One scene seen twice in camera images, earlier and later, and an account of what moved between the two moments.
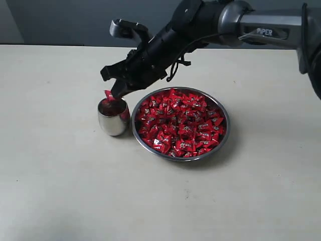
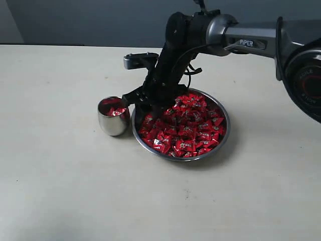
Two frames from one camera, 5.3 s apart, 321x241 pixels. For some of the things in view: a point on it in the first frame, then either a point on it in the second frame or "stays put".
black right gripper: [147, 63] → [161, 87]
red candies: [112, 108] stays put
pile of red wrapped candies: [179, 124] stays put
